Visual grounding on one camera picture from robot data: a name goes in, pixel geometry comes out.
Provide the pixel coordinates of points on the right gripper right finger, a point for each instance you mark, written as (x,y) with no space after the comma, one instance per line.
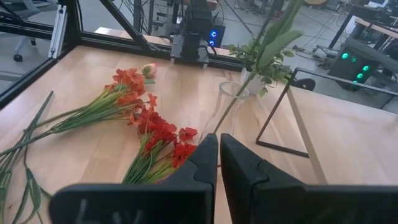
(264,199)

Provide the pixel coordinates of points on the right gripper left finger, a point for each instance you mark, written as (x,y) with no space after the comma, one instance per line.
(174,202)

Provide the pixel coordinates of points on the red artificial flower bunch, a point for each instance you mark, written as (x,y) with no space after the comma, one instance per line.
(161,127)

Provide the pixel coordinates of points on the clear glass vase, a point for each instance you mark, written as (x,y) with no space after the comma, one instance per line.
(217,115)

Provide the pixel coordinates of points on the orange artificial flower bunch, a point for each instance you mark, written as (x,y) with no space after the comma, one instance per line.
(127,77)

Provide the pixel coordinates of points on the pink artificial tulip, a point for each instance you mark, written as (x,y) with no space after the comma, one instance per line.
(149,70)

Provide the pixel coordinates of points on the pink artificial flower bunch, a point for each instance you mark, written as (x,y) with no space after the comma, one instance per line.
(33,189)

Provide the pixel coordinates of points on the green flower stem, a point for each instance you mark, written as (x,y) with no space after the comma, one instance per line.
(273,46)

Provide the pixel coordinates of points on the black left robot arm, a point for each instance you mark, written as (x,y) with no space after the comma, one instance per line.
(196,31)

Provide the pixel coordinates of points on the raised wooden shelf board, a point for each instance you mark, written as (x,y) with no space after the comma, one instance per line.
(342,124)

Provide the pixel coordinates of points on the green plant white pot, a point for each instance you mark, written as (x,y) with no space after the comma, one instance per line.
(248,56)

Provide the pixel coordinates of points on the computer tower green lights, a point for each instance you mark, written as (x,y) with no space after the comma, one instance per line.
(351,68)

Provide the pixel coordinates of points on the computer tower blue lights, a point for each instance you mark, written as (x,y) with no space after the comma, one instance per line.
(217,35)

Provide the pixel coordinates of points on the wooden desk black legs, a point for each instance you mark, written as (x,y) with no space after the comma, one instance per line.
(373,28)

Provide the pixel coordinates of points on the office chair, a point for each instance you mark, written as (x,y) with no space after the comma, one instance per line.
(29,6)

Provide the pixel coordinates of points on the black frame clamp knob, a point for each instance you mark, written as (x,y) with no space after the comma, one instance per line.
(306,84)

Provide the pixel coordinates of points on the black aluminium table frame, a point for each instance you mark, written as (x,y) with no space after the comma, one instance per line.
(74,28)

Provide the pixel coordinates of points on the silver aluminium bracket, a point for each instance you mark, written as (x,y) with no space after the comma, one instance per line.
(58,31)

